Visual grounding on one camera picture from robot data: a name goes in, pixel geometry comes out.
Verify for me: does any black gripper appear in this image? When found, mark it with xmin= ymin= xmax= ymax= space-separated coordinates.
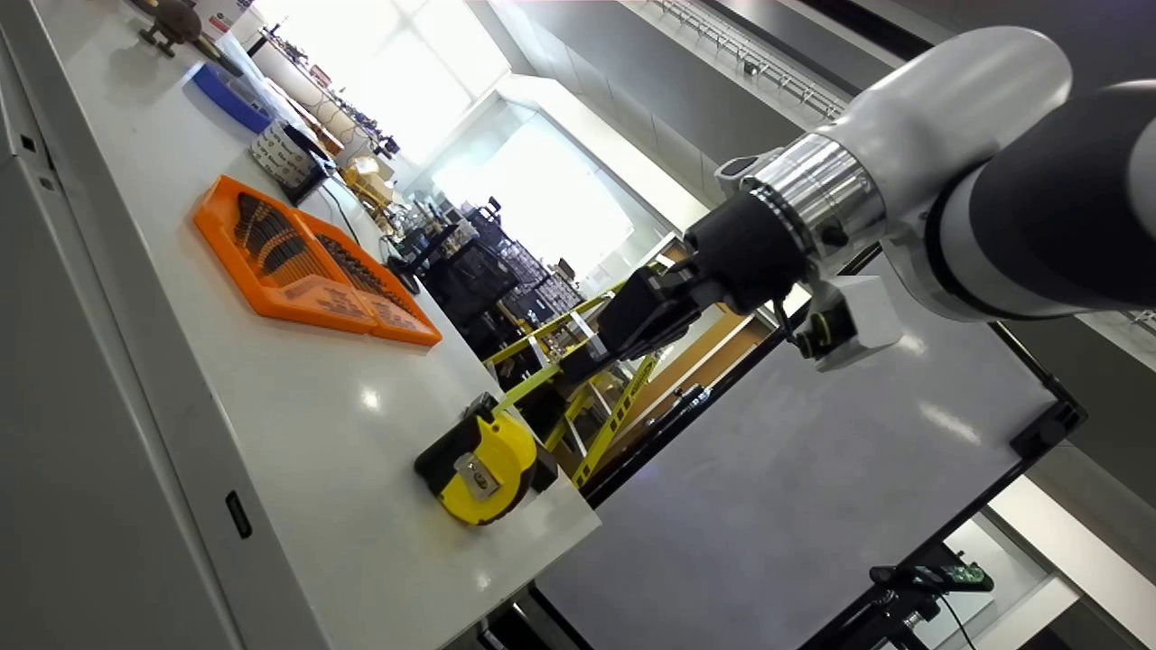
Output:
xmin=595 ymin=257 xmax=732 ymax=366

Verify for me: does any yellow measuring tape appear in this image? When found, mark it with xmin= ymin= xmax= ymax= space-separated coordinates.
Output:
xmin=432 ymin=407 xmax=543 ymax=529

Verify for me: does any orange tool case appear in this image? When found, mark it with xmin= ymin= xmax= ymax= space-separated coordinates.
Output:
xmin=187 ymin=172 xmax=446 ymax=350

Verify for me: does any yellow folding ladder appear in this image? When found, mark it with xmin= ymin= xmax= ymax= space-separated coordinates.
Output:
xmin=483 ymin=265 xmax=707 ymax=492

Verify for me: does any black machine rack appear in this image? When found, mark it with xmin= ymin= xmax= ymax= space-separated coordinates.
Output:
xmin=391 ymin=195 xmax=589 ymax=361

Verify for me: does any large black framed board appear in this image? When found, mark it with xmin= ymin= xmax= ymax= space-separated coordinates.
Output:
xmin=531 ymin=216 xmax=1089 ymax=650

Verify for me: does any black grid tray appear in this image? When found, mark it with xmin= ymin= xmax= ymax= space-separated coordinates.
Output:
xmin=247 ymin=120 xmax=328 ymax=207

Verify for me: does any black tripod stand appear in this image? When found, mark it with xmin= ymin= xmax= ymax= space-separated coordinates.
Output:
xmin=837 ymin=541 xmax=1004 ymax=650

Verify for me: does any blue box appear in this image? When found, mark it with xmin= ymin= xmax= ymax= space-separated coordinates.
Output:
xmin=177 ymin=59 xmax=281 ymax=139

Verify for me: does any grey cabinet with white top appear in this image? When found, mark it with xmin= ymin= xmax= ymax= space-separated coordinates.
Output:
xmin=0 ymin=0 xmax=607 ymax=650

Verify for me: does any brown metal figure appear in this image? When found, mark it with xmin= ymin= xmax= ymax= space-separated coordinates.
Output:
xmin=124 ymin=0 xmax=229 ymax=61

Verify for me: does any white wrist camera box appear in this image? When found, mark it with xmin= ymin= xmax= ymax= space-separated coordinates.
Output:
xmin=789 ymin=271 xmax=912 ymax=373

